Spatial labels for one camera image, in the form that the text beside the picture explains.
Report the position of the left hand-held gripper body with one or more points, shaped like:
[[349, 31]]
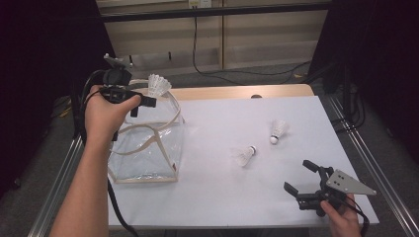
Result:
[[117, 77]]

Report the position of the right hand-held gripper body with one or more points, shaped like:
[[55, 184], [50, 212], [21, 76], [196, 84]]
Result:
[[346, 185]]

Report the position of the white shuttlecock blue band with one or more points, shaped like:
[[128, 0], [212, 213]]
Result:
[[158, 85]]

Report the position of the white shuttlecock plain cork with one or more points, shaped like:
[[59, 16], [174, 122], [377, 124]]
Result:
[[278, 129]]

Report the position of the transparent bag with beige trim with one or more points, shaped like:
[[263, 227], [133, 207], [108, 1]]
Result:
[[148, 154]]

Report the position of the white shuttlecock black band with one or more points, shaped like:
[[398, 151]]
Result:
[[243, 155]]

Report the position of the person's right hand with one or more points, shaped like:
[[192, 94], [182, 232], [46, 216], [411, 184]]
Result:
[[344, 223]]

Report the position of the person's left hand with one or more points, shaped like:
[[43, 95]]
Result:
[[102, 118]]

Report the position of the black metal stand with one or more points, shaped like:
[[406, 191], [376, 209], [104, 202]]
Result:
[[75, 118]]

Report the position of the white table mat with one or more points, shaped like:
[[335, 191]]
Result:
[[230, 204]]

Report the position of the black curtain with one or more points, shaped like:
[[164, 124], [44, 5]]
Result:
[[388, 49], [33, 65]]

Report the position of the dark table grommet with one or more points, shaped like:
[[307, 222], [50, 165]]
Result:
[[256, 96]]

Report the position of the black horizontal metal bar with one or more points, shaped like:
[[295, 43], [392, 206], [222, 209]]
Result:
[[214, 12]]

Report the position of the aluminium floor rail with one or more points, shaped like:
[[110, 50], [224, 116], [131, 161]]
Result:
[[56, 187], [378, 174]]

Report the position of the white wall socket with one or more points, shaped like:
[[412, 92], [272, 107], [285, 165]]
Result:
[[201, 3]]

